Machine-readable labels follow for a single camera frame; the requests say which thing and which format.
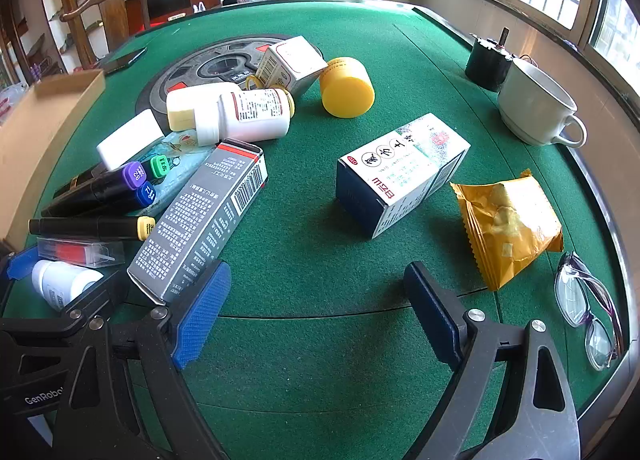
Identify dark wooden armchair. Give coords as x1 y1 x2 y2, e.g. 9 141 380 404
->
55 0 156 68

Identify blue-capped black marker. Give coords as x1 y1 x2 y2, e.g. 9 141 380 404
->
50 181 157 218

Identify wooden television cabinet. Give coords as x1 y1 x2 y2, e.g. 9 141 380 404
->
120 0 221 36

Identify green-capped black marker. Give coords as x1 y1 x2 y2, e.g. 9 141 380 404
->
142 154 170 180

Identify black electric motor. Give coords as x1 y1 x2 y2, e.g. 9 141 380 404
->
465 26 516 94

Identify cream plastic case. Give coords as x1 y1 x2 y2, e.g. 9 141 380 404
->
166 82 241 131

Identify grey box with red end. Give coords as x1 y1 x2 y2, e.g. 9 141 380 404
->
127 137 266 306

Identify white pill bottle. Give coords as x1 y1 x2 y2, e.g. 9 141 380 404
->
194 88 296 147

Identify red item plastic bag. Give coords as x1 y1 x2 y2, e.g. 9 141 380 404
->
36 236 126 268

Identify white cup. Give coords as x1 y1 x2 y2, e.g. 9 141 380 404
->
497 56 587 148

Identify blue and white medicine box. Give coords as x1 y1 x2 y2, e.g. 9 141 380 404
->
336 113 472 240

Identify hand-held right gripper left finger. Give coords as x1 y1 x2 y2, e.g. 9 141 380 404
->
52 261 232 460

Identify orange snack packet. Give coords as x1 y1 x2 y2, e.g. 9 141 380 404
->
450 169 565 292

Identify yellow rubber bands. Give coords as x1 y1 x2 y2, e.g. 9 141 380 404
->
244 73 288 91

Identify white wall shelves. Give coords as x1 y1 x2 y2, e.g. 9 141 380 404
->
10 0 101 76

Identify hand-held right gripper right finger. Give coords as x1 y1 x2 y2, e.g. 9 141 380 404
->
402 261 581 460

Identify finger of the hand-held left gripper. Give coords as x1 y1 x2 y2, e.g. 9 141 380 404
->
0 267 132 347
0 245 41 283

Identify round grey table centre panel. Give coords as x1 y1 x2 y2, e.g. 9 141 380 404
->
136 35 326 128

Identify white charger plug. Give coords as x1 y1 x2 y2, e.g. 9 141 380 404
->
96 109 166 172

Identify black smartphone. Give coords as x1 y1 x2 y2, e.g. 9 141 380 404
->
102 46 148 75

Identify cartoon tissue pack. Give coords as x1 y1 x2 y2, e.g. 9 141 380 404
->
127 131 216 218

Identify purple-capped black marker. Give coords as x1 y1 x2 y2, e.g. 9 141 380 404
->
41 161 147 218

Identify cardboard box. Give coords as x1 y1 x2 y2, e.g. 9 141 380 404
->
0 69 107 253

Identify small white barcode box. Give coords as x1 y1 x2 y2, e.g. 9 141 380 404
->
255 35 328 94

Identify black tube with gold band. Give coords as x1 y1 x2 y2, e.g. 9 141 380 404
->
52 163 108 201

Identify small white bottle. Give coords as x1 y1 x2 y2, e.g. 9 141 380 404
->
31 259 105 312

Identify yellow-capped black marker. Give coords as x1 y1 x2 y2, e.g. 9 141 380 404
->
28 215 157 242

